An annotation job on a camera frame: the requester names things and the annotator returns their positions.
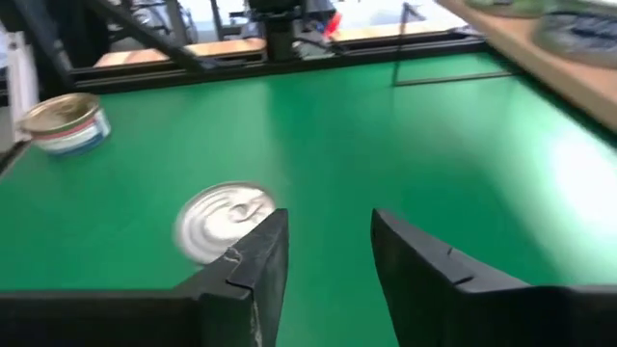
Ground gold-lid seafood can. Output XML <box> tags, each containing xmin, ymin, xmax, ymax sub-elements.
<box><xmin>17</xmin><ymin>93</ymin><xmax>112</xmax><ymax>158</ymax></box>

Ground green table mat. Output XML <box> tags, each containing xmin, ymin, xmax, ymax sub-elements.
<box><xmin>0</xmin><ymin>50</ymin><xmax>617</xmax><ymax>347</ymax></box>

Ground wooden shelf black legs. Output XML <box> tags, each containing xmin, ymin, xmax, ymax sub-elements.
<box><xmin>392</xmin><ymin>0</ymin><xmax>617</xmax><ymax>134</ymax></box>

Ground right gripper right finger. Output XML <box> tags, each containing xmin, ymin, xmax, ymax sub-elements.
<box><xmin>369</xmin><ymin>207</ymin><xmax>617</xmax><ymax>347</ymax></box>

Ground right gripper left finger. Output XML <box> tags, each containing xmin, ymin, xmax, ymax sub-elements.
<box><xmin>0</xmin><ymin>207</ymin><xmax>290</xmax><ymax>347</ymax></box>

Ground blue label tuna can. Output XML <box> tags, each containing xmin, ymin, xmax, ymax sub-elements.
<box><xmin>173</xmin><ymin>181</ymin><xmax>277</xmax><ymax>265</ymax></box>

